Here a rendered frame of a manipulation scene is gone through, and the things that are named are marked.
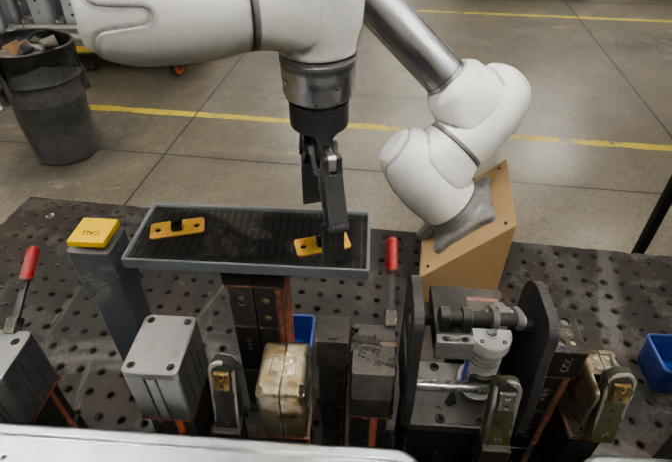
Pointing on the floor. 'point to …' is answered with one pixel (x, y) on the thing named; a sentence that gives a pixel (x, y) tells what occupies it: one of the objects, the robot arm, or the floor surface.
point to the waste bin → (48, 93)
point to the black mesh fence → (654, 219)
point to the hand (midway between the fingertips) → (321, 222)
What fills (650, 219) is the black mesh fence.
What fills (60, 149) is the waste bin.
